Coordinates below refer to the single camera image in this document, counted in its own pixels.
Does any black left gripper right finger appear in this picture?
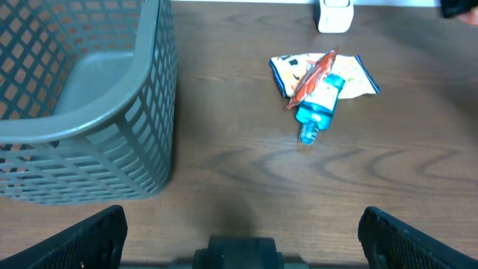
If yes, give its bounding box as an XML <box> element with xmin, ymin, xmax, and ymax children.
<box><xmin>358</xmin><ymin>206</ymin><xmax>477</xmax><ymax>269</ymax></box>

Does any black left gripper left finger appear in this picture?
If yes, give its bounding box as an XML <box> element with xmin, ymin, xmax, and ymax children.
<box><xmin>1</xmin><ymin>205</ymin><xmax>128</xmax><ymax>269</ymax></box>

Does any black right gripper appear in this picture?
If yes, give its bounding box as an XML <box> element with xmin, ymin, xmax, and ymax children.
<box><xmin>439</xmin><ymin>0</ymin><xmax>477</xmax><ymax>19</ymax></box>

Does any red snack stick packet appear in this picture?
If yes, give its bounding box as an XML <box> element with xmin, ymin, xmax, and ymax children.
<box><xmin>286</xmin><ymin>46</ymin><xmax>339</xmax><ymax>110</ymax></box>

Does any teal mouthwash bottle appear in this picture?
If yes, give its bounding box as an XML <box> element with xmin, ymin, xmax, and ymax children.
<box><xmin>296</xmin><ymin>74</ymin><xmax>345</xmax><ymax>145</ymax></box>

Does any orange tissue pack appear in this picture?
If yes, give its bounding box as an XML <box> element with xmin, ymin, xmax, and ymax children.
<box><xmin>459</xmin><ymin>7</ymin><xmax>478</xmax><ymax>26</ymax></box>

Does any white barcode scanner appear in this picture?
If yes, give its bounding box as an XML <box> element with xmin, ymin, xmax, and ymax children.
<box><xmin>313</xmin><ymin>0</ymin><xmax>354</xmax><ymax>34</ymax></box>

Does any grey plastic mesh basket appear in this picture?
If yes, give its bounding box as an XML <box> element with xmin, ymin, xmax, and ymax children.
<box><xmin>1</xmin><ymin>0</ymin><xmax>178</xmax><ymax>205</ymax></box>

